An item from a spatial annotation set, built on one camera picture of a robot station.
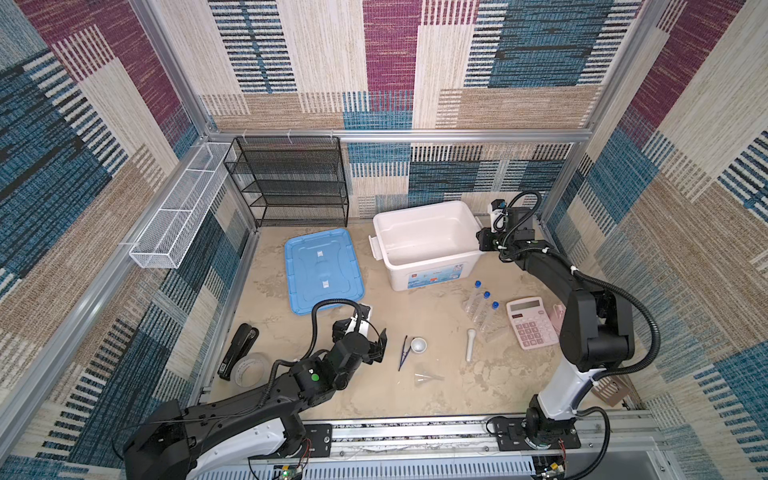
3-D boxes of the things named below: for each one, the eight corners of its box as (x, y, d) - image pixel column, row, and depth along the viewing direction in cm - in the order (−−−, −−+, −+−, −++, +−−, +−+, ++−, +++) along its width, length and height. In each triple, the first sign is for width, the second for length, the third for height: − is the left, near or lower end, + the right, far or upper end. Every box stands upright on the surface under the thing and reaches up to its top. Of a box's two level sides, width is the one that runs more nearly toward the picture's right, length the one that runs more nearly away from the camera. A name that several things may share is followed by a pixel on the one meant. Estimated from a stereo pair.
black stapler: (220, 378, 85) (212, 373, 81) (248, 329, 94) (242, 322, 91) (232, 382, 85) (225, 376, 81) (259, 332, 94) (254, 325, 90)
